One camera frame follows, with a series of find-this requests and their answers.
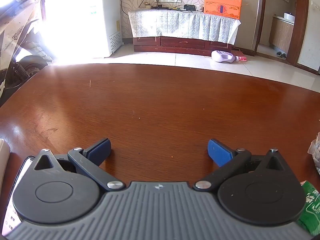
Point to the motorcycle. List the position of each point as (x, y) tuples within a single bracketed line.
[(15, 42)]

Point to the dark wooden TV cabinet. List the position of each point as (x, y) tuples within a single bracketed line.
[(182, 43)]

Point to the green snack bag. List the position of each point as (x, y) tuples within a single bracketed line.
[(311, 205)]

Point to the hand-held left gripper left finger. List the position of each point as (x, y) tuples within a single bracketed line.
[(102, 150)]

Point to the wooden kitchen cabinet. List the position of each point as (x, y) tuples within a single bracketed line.
[(281, 35)]

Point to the white pot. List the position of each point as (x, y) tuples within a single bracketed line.
[(289, 17)]

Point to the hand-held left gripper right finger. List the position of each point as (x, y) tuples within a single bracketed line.
[(218, 152)]

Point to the clear nut packet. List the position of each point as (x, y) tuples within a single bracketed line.
[(315, 152)]

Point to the pink slippers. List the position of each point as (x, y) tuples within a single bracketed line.
[(242, 58)]

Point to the orange gift box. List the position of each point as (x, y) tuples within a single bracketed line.
[(222, 2)]

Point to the beige box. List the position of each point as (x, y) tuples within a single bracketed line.
[(3, 162)]

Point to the white chest freezer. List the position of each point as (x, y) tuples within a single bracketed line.
[(100, 17)]

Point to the black device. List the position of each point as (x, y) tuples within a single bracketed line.
[(190, 7)]

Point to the white printed packet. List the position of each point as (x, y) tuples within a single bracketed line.
[(12, 205)]

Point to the grey slippers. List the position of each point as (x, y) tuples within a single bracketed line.
[(282, 54)]

